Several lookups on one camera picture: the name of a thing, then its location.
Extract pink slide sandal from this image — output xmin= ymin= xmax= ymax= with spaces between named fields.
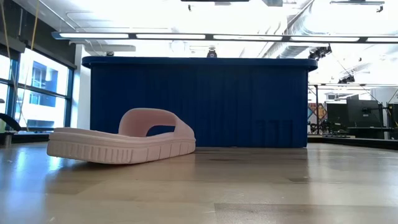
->
xmin=46 ymin=108 xmax=197 ymax=165

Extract blue plastic bin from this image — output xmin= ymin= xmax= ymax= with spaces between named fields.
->
xmin=81 ymin=56 xmax=318 ymax=148

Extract long ceiling light bar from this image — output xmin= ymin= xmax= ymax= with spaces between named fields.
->
xmin=51 ymin=30 xmax=398 ymax=44

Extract black ceiling track lights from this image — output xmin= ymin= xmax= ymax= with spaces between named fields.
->
xmin=308 ymin=45 xmax=333 ymax=60

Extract black computer monitors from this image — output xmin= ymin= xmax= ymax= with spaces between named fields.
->
xmin=325 ymin=99 xmax=385 ymax=129

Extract colourful wall poster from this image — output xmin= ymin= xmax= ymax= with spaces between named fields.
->
xmin=307 ymin=103 xmax=327 ymax=124

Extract dark window frame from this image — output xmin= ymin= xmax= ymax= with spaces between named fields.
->
xmin=0 ymin=46 xmax=77 ymax=133

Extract black metal frame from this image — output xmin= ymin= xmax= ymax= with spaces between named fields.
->
xmin=307 ymin=135 xmax=398 ymax=151

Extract yellow hanging rope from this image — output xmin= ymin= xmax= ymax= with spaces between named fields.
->
xmin=17 ymin=0 xmax=41 ymax=125

